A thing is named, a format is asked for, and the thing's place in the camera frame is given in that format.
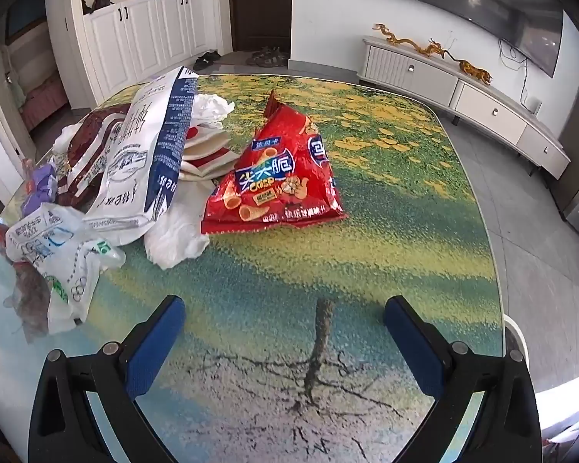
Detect brown shoes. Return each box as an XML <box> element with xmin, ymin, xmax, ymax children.
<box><xmin>246</xmin><ymin>47</ymin><xmax>287</xmax><ymax>67</ymax></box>

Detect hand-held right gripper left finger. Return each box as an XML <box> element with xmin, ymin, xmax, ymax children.
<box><xmin>28</xmin><ymin>295</ymin><xmax>187</xmax><ymax>463</ymax></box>

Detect golden tiger figurine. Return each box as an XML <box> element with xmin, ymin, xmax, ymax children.
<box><xmin>458</xmin><ymin>58</ymin><xmax>493</xmax><ymax>85</ymax></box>

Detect clear printed plastic bag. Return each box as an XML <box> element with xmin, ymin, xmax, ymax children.
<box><xmin>5</xmin><ymin>203</ymin><xmax>126</xmax><ymax>335</ymax></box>

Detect red and white paper container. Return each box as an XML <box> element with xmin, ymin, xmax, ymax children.
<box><xmin>179</xmin><ymin>125</ymin><xmax>237</xmax><ymax>184</ymax></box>

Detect red snack bag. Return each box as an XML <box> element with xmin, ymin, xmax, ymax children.
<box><xmin>201</xmin><ymin>90</ymin><xmax>349</xmax><ymax>235</ymax></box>

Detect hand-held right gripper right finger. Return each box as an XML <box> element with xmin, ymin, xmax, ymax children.
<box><xmin>384</xmin><ymin>295</ymin><xmax>543</xmax><ymax>463</ymax></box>

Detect white shoe cabinet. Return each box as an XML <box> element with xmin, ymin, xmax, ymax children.
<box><xmin>46</xmin><ymin>0</ymin><xmax>223</xmax><ymax>109</ymax></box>

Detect black sandals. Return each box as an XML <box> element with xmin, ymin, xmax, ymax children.
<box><xmin>193</xmin><ymin>51</ymin><xmax>221</xmax><ymax>71</ymax></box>

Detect golden dragon figurine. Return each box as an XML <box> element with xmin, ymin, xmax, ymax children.
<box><xmin>372</xmin><ymin>23</ymin><xmax>447</xmax><ymax>59</ymax></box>

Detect dark red bag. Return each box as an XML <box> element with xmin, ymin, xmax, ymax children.
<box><xmin>53</xmin><ymin>105</ymin><xmax>136</xmax><ymax>210</ymax></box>

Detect dark brown door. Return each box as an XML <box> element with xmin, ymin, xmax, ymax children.
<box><xmin>230</xmin><ymin>0</ymin><xmax>292</xmax><ymax>53</ymax></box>

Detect white and blue printed bag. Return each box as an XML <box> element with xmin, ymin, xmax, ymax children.
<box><xmin>83</xmin><ymin>68</ymin><xmax>198</xmax><ymax>244</ymax></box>

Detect purple wrapper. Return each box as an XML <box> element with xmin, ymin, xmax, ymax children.
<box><xmin>22</xmin><ymin>163</ymin><xmax>59</xmax><ymax>218</ymax></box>

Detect television cable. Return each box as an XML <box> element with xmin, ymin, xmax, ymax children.
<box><xmin>499</xmin><ymin>36</ymin><xmax>531</xmax><ymax>107</ymax></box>

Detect white trash bin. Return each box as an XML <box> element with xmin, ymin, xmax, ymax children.
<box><xmin>504</xmin><ymin>316</ymin><xmax>533</xmax><ymax>387</ymax></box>

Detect pink bed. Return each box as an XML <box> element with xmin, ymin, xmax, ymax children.
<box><xmin>19</xmin><ymin>77</ymin><xmax>68</xmax><ymax>131</ymax></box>

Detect white TV cabinet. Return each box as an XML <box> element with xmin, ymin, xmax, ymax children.
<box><xmin>357</xmin><ymin>36</ymin><xmax>571</xmax><ymax>179</ymax></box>

